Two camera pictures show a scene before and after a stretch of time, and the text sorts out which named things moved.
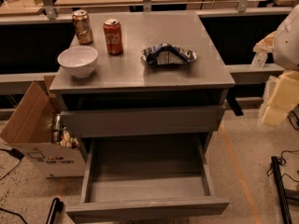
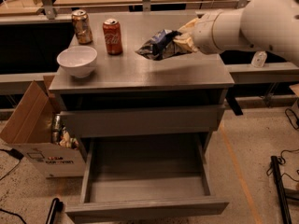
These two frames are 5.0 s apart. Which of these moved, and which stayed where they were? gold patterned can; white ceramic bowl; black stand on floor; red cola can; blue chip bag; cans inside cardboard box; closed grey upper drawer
Moved: blue chip bag
Stayed: closed grey upper drawer; cans inside cardboard box; white ceramic bowl; black stand on floor; red cola can; gold patterned can
